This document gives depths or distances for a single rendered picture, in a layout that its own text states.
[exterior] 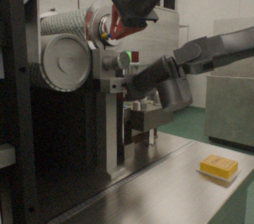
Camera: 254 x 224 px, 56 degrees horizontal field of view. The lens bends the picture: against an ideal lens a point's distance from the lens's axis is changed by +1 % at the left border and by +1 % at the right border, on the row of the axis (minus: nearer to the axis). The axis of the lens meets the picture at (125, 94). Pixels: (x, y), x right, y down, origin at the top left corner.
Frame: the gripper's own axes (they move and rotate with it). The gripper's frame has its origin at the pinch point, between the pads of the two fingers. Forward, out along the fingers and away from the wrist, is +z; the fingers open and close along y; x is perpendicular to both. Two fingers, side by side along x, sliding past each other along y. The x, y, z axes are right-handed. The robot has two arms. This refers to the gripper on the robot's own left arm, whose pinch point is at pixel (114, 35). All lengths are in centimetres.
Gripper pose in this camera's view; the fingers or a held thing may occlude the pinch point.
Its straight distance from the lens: 56.7
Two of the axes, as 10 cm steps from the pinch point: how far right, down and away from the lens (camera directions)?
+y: 6.9, -1.8, 7.0
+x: -4.7, -8.5, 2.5
